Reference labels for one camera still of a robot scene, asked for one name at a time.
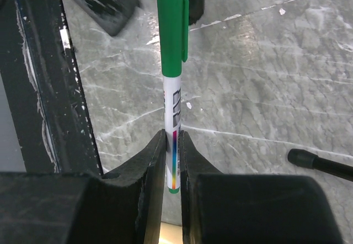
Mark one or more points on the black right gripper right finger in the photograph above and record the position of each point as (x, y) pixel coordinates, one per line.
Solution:
(250, 208)

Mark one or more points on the green capped whiteboard marker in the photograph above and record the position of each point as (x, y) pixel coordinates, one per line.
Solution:
(173, 20)

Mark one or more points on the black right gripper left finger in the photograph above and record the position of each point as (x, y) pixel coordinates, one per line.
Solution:
(122, 206)

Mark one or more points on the black music stand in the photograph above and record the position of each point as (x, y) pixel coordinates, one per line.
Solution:
(262, 77)

